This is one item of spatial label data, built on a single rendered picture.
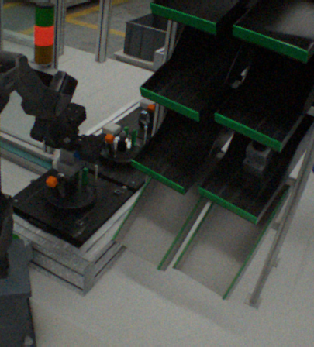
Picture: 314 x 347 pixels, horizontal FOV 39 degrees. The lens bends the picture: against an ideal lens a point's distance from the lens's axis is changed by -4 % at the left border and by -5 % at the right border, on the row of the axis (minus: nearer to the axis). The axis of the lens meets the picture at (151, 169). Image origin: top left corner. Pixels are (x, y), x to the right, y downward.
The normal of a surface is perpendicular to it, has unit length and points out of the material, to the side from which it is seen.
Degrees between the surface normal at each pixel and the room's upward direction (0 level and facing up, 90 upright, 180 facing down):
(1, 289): 0
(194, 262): 45
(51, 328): 0
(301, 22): 25
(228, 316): 0
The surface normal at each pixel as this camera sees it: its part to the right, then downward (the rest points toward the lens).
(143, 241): -0.35, -0.31
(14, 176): 0.12, -0.82
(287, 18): -0.15, -0.59
